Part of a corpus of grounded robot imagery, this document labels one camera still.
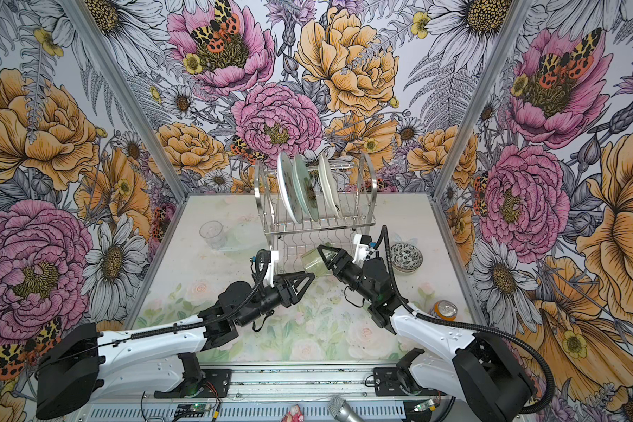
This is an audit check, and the watermelon pattern plate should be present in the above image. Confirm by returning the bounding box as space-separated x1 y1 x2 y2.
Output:
277 152 302 224

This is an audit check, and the green circuit board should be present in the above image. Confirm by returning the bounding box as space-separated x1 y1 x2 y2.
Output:
174 403 209 419

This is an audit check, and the mint green plate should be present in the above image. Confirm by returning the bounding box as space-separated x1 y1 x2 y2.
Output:
292 156 319 222

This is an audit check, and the pink black patterned bowl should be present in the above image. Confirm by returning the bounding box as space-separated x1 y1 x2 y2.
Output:
390 243 424 274

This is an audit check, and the cream white plate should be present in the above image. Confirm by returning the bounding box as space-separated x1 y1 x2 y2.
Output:
318 154 343 218

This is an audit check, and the chrome two-tier dish rack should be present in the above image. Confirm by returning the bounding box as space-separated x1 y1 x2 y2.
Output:
253 153 378 284

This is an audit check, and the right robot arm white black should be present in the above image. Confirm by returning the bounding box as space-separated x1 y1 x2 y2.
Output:
318 245 536 421

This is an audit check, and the clear glass plate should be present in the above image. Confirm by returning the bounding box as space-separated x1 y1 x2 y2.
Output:
220 222 267 255

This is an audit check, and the small red pink figure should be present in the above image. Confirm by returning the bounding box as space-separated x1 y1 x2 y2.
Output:
281 404 304 422

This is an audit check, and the silver microphone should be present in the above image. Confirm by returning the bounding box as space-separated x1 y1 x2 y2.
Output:
327 396 364 422

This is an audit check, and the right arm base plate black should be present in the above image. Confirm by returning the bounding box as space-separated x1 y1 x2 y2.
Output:
372 367 439 397

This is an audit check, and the aluminium frame rail front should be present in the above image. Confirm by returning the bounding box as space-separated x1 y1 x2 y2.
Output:
76 360 526 404

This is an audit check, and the green tinted glass cup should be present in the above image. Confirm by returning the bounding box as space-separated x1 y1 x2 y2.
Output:
301 249 331 278

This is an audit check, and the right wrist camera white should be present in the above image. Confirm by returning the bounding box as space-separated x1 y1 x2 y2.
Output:
353 233 374 267

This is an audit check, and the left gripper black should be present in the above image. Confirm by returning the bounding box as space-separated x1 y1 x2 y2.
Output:
239 270 317 326

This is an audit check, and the clear glass cup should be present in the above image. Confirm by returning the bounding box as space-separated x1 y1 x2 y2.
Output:
200 220 227 250

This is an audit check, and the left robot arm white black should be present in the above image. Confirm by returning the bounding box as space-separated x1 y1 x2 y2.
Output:
36 272 315 420

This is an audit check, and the right black corrugated cable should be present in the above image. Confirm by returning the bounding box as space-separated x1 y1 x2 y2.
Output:
376 225 556 415

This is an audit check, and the orange capped small jar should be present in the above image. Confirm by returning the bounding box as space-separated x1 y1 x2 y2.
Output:
433 300 458 322

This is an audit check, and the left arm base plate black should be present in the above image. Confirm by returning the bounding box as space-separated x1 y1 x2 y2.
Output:
153 369 232 399

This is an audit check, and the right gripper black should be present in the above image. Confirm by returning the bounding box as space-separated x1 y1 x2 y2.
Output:
317 245 376 303

